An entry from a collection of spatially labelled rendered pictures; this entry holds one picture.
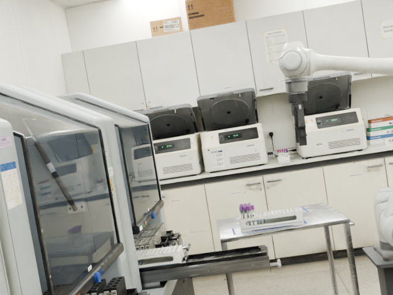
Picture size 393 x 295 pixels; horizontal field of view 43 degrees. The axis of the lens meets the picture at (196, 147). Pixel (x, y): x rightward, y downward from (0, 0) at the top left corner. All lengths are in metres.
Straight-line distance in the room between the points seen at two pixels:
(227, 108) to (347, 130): 1.08
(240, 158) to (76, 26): 2.17
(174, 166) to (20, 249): 3.32
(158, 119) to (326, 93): 1.55
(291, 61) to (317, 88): 2.72
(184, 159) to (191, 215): 0.49
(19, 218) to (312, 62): 1.23
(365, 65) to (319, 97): 2.67
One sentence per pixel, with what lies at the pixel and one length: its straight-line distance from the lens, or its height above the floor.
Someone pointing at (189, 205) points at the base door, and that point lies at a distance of 4.40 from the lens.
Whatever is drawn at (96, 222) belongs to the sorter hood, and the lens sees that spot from 1.58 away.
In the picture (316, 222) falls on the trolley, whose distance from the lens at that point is 2.40.
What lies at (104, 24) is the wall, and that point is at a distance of 5.20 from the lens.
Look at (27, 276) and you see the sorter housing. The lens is 1.16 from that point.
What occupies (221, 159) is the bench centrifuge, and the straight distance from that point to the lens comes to 4.32.
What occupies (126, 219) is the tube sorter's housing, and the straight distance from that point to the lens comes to 1.95.
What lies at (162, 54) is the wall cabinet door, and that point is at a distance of 4.68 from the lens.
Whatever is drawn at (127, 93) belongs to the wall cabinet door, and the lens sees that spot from 4.72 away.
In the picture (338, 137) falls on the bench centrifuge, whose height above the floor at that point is 1.04.
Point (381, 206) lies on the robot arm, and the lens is 2.14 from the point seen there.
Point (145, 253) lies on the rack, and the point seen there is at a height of 0.86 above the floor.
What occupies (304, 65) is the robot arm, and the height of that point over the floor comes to 1.51.
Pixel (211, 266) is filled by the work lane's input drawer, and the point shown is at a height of 0.79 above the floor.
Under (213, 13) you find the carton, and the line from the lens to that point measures 4.73.
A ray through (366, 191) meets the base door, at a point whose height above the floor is 0.56.
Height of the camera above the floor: 1.37
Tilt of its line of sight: 3 degrees down
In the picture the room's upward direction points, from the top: 9 degrees counter-clockwise
